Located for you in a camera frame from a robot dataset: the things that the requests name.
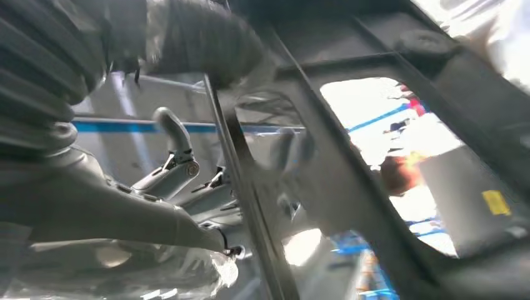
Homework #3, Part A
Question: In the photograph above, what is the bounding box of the person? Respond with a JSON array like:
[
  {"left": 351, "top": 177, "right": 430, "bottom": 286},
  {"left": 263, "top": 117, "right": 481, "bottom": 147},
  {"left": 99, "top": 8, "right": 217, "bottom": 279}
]
[{"left": 379, "top": 154, "right": 423, "bottom": 196}]

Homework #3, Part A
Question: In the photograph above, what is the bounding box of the grey cabinet with yellow label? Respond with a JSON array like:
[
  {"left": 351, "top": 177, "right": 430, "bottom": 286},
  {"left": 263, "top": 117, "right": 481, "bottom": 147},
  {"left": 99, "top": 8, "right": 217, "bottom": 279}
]
[{"left": 417, "top": 144, "right": 530, "bottom": 258}]

